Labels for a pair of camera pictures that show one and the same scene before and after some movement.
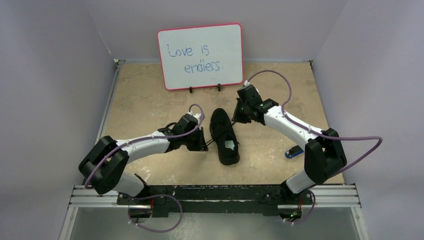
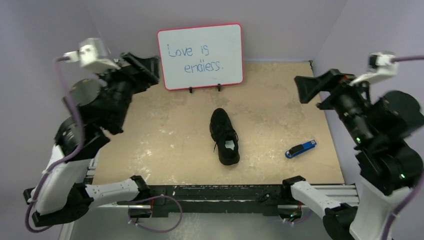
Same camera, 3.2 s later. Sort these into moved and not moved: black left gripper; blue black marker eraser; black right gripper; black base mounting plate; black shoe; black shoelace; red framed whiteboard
Moved: black right gripper; black left gripper; black shoelace
Not moved: black base mounting plate; blue black marker eraser; black shoe; red framed whiteboard
